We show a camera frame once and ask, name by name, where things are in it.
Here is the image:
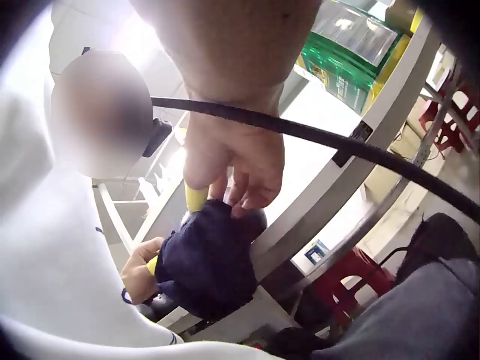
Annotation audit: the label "small blue white box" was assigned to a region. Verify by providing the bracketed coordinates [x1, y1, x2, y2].
[304, 239, 331, 266]

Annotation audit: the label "clear plastic packet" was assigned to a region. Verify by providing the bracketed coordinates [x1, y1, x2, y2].
[310, 0, 400, 69]

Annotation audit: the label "person's right thumb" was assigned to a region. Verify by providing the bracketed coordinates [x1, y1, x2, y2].
[184, 124, 222, 190]

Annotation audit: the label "yellow stick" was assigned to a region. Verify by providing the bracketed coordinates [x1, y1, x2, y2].
[145, 183, 206, 276]

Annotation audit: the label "person's right hand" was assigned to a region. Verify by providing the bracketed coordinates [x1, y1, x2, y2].
[148, 0, 324, 220]

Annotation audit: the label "person's right fingers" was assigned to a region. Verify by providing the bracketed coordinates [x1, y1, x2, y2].
[209, 161, 282, 220]

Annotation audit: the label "navy blue cloth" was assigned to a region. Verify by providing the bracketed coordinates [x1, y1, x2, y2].
[154, 199, 260, 320]

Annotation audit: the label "green carton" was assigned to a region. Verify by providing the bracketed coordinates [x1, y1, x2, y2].
[294, 32, 404, 117]

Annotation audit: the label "person's left fingers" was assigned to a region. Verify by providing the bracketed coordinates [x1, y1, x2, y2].
[129, 237, 166, 276]

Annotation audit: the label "red plastic stool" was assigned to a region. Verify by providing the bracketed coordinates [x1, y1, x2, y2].
[417, 84, 480, 152]
[310, 247, 396, 327]

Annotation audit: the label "black rounded object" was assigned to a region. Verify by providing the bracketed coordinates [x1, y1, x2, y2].
[135, 208, 269, 327]

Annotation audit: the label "person's left hand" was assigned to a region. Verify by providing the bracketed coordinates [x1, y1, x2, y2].
[121, 237, 166, 304]

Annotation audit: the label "black bag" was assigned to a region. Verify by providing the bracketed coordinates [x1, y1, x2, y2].
[397, 213, 480, 280]

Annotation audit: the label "person's body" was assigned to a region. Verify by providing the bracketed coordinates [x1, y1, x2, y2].
[0, 0, 186, 360]

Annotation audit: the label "person's legs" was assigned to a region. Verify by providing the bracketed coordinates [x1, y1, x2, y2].
[309, 258, 480, 360]

